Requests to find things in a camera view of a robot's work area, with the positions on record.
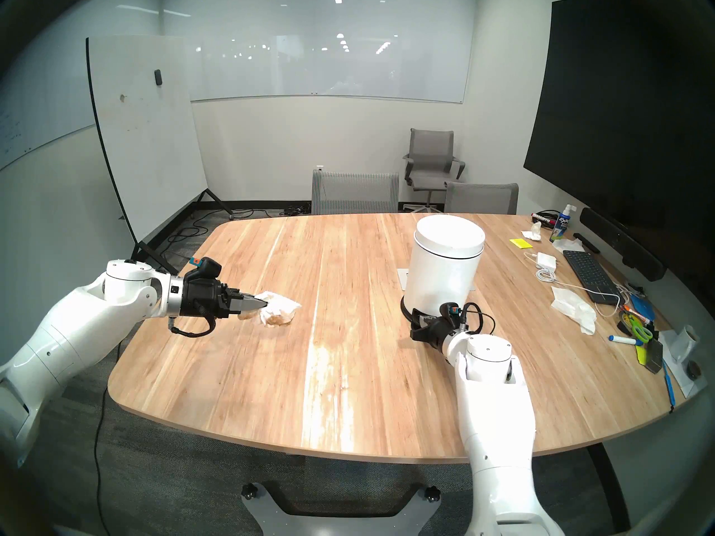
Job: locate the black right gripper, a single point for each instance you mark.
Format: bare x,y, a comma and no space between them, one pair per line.
440,335

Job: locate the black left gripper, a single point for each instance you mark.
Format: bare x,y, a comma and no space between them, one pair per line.
205,299

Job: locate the white wiping tissue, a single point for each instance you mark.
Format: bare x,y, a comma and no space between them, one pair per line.
279,309

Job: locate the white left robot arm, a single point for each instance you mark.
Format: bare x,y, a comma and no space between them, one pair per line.
72,328

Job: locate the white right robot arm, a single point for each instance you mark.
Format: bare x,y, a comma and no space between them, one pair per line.
491,429

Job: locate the small crumpled white tissue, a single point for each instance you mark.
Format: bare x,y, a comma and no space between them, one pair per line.
532,232

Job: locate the large crumpled white tissue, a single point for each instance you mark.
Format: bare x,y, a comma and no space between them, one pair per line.
572,307

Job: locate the flat white tissue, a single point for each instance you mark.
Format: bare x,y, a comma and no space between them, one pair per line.
568,245

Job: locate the grey table outlet panel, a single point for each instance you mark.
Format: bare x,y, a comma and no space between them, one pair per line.
403,278

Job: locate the white pedal trash can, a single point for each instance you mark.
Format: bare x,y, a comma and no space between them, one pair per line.
444,272

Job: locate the yellow sticky notes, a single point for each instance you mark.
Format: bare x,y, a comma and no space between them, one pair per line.
521,243

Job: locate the grey fabric-back chair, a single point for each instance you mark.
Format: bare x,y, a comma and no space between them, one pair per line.
480,200

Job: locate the white power adapter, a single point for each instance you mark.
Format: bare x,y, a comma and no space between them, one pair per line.
547,260

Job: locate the grey mesh-back chair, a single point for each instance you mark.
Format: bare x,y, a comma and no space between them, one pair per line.
354,194

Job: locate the bundle of whiteboard markers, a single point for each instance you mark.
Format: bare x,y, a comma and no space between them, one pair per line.
543,216

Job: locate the whiteboard cleaner spray bottle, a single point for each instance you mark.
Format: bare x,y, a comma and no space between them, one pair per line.
561,228

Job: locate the grey swivel office chair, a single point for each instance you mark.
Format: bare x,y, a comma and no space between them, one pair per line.
430,155

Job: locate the black keyboard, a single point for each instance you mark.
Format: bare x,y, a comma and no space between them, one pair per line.
591,275

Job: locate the rolling whiteboard on stand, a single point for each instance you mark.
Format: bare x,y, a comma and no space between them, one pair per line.
145,133

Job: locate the blue capped marker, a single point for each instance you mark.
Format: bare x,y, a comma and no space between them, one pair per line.
623,339

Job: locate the black video soundbar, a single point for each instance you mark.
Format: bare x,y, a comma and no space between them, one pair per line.
620,242

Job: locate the blue flat pad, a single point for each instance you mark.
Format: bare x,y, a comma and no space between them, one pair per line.
641,307

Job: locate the black and yellow block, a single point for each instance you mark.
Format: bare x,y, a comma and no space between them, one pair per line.
652,356

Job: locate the blue pen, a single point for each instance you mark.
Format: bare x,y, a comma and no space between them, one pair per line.
668,387

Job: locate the white paper sheet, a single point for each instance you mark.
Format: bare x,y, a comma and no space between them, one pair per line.
678,376

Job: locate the white mug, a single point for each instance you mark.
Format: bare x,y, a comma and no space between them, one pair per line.
686,342

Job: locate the black round cap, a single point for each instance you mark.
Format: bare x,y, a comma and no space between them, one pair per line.
694,369

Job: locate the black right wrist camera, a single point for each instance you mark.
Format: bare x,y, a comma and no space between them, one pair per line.
451,314

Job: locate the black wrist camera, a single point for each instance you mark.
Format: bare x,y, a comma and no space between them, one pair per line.
451,314
205,268

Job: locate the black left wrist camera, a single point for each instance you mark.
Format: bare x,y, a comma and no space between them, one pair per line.
205,268

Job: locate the glass wall board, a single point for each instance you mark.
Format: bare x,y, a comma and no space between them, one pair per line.
335,49

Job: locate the wall whiteboard with handwriting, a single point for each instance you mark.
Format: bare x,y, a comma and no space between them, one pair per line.
28,116

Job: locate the large black wall screen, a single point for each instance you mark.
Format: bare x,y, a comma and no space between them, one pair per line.
614,110

